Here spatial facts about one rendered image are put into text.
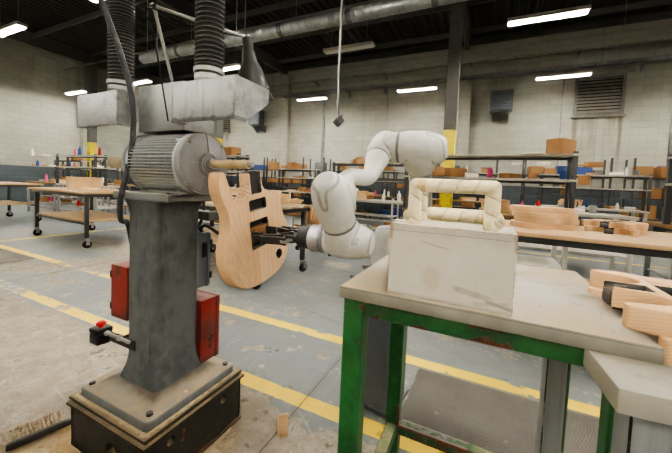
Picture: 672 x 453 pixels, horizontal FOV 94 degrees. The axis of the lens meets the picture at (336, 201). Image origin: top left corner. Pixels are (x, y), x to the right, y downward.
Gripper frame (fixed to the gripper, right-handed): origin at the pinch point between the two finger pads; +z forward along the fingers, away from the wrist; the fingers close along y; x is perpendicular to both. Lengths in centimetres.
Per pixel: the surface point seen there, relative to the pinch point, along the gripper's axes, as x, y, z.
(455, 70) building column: 181, 728, -11
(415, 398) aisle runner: -114, 69, -41
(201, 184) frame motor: 16.2, 5.2, 31.9
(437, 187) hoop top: 19, -11, -61
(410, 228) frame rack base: 9, -14, -55
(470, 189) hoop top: 19, -12, -68
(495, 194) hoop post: 18, -12, -73
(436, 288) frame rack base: -4, -16, -62
